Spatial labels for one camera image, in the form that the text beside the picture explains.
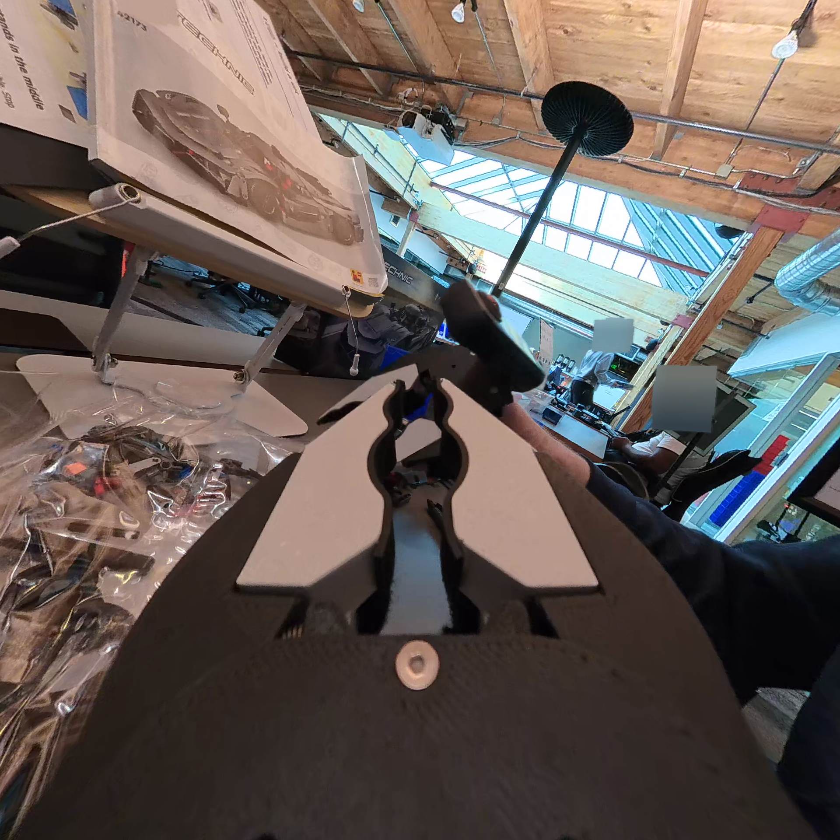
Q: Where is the dark computer monitor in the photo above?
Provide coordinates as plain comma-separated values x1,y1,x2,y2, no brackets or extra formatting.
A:
696,387,756,454

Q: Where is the white instruction booklet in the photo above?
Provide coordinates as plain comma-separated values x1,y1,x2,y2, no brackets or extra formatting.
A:
88,0,388,309

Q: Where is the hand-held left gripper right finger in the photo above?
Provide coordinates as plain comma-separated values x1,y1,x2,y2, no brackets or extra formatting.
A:
437,378,601,613

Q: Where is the stack of blue bins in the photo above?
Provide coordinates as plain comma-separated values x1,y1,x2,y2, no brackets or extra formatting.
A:
709,469,765,526

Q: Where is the black pole with round disc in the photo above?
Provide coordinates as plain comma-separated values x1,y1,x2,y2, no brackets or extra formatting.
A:
492,82,634,296

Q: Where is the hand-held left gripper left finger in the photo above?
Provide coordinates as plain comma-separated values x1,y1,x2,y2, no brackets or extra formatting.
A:
235,382,404,616

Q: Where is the printed paper sheet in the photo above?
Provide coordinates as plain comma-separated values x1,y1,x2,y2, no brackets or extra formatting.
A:
0,0,99,148

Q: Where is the white flat panel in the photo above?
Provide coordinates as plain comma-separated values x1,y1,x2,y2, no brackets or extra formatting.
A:
0,289,283,375

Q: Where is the ceiling mounted unit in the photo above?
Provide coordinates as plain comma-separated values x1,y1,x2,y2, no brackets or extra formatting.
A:
397,108,457,165

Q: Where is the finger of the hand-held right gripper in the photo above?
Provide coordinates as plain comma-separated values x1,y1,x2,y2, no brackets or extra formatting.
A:
395,416,447,463

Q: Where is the black white tag sign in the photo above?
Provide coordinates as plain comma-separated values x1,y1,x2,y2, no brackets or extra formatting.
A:
787,453,840,526

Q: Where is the person's right hand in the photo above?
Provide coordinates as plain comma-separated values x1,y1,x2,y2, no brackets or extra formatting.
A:
502,399,593,485

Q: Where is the dark lego box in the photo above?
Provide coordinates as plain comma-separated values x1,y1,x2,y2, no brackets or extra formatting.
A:
276,252,473,382

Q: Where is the clear bag of black parts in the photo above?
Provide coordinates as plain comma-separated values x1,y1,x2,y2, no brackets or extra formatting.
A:
0,394,296,788

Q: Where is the page holder cord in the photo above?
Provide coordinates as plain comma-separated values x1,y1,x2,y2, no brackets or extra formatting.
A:
341,285,363,376
0,193,139,260

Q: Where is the silver air duct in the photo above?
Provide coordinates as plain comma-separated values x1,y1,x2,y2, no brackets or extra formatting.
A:
774,226,840,316

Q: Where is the black office chair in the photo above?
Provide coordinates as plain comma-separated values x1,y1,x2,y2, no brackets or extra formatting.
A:
591,449,765,519

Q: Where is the white wooden book stand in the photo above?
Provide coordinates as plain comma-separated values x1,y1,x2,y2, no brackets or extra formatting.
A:
0,118,388,437

